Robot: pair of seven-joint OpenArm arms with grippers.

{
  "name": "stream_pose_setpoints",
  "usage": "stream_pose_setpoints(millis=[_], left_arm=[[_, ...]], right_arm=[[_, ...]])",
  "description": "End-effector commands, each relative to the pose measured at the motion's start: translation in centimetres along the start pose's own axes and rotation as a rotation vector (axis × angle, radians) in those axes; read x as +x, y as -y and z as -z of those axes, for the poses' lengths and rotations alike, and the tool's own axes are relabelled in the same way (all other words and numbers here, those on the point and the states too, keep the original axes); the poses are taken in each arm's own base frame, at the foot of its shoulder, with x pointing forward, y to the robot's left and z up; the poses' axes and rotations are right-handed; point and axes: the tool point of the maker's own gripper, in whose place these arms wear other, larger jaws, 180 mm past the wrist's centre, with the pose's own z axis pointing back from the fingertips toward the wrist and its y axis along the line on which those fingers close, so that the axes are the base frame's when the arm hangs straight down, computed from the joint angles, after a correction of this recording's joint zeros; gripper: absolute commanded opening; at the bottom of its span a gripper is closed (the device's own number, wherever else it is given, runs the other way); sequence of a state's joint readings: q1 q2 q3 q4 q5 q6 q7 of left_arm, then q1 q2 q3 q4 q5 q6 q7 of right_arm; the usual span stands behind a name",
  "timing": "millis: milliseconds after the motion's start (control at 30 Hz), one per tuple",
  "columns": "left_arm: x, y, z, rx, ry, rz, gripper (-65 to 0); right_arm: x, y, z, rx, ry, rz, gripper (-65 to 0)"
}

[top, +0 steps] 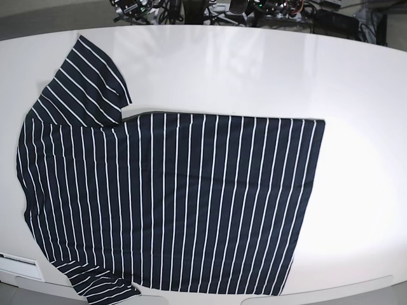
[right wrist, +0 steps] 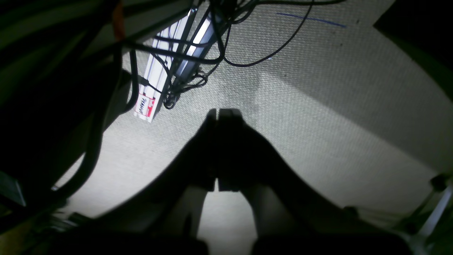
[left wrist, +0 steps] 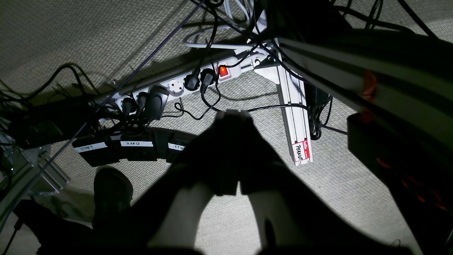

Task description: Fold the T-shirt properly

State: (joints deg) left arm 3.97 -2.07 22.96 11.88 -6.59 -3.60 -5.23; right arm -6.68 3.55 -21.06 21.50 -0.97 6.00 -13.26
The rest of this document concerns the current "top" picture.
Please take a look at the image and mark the navy white striped T-shirt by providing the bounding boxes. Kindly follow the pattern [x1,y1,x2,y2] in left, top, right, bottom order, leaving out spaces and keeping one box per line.
[17,36,326,304]

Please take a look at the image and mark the white power strip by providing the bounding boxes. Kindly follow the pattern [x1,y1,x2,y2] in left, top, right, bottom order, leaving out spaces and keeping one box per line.
[203,3,255,23]

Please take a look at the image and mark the black electronics box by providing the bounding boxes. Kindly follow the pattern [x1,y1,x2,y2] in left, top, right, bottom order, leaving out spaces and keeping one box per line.
[314,9,359,36]

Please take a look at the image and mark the white paper label sheet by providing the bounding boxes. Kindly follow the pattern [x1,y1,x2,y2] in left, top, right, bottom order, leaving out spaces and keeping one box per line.
[0,252,44,281]

